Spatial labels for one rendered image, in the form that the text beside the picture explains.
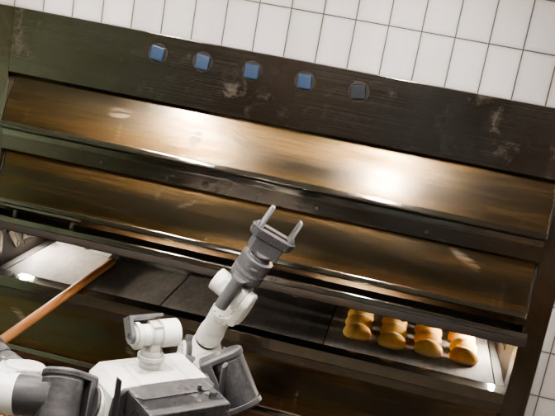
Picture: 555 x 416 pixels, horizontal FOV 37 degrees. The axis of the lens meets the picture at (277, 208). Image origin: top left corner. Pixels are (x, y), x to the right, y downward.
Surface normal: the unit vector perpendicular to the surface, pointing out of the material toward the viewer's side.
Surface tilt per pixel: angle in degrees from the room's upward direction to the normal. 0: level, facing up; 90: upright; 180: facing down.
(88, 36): 90
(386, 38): 90
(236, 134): 70
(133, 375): 0
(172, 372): 0
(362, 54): 90
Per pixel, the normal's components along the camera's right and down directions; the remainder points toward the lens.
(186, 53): -0.18, 0.21
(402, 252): -0.11, -0.13
